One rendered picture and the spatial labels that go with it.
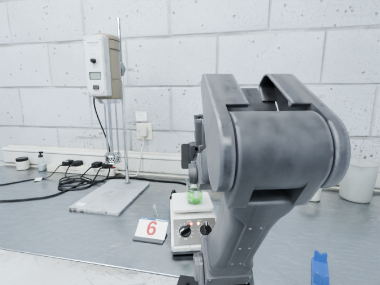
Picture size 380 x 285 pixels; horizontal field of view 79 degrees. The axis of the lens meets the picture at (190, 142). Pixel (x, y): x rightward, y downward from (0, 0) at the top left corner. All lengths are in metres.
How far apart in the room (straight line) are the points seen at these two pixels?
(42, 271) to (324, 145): 0.65
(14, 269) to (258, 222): 0.62
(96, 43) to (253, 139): 0.78
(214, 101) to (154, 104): 1.02
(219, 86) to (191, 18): 0.99
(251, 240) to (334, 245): 0.54
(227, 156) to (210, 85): 0.08
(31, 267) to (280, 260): 0.60
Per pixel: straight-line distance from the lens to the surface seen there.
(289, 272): 0.66
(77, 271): 0.67
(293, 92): 0.22
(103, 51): 0.88
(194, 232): 0.66
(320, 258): 0.69
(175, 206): 0.70
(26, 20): 1.63
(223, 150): 0.15
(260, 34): 1.15
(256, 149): 0.16
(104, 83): 0.87
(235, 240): 0.27
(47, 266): 0.72
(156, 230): 0.72
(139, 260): 0.66
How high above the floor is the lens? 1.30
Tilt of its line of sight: 11 degrees down
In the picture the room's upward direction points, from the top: straight up
